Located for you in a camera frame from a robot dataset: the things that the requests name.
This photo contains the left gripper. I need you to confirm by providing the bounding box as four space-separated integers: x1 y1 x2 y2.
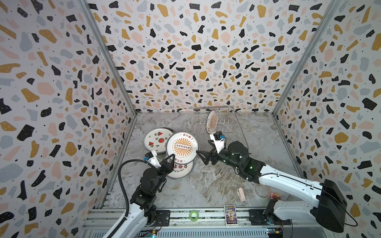
150 154 174 196

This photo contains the brown patterned plate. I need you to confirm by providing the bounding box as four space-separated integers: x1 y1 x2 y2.
205 110 218 134
166 132 198 165

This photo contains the fruit patterned white plate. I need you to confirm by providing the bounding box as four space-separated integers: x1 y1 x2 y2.
144 128 171 154

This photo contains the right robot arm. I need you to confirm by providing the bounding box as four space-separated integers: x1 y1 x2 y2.
196 141 347 233

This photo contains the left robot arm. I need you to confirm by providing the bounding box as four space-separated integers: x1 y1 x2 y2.
104 152 175 238

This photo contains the pink eraser block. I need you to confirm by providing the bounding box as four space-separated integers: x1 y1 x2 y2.
237 187 246 202

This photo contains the colourful card pack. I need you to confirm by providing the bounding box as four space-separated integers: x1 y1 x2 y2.
224 205 238 226

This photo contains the green tape roll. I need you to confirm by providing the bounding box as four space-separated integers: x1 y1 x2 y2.
189 210 199 223

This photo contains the pink yellow small toy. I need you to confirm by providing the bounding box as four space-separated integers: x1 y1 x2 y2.
270 192 281 200

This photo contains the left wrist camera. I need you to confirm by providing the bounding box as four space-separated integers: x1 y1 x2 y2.
144 150 161 169

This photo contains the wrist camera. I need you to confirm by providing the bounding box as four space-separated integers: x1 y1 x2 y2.
210 131 226 154
144 150 161 169

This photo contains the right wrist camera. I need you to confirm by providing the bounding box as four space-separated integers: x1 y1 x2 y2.
210 131 226 154

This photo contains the wire dish rack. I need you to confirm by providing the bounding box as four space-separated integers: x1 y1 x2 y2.
193 106 248 151

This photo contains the black corrugated cable conduit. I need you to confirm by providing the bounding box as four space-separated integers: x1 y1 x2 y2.
105 159 149 238

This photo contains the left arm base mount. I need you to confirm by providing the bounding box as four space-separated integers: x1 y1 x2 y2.
146 209 171 227

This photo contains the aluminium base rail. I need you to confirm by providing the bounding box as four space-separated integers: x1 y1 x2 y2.
81 206 338 238

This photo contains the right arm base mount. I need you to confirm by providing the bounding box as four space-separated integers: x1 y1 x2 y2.
248 209 291 226

